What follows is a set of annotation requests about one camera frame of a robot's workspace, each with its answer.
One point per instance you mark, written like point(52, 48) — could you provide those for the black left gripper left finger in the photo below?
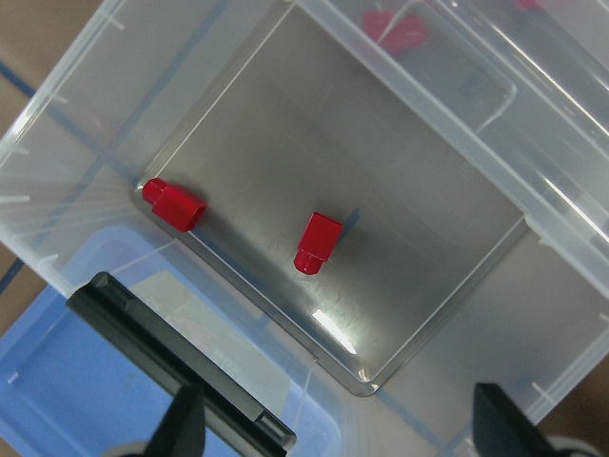
point(182, 431)

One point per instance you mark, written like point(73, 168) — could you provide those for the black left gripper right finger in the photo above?
point(500, 428)

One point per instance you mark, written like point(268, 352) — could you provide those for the red block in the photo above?
point(394, 36)
point(173, 204)
point(321, 235)

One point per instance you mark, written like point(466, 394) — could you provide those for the clear ribbed box lid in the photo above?
point(519, 89)

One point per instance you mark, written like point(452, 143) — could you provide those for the clear plastic storage box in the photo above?
point(436, 283)

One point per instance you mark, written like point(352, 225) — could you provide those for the blue plastic tray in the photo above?
point(65, 391)

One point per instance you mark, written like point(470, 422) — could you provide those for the black box latch handle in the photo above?
point(232, 414)

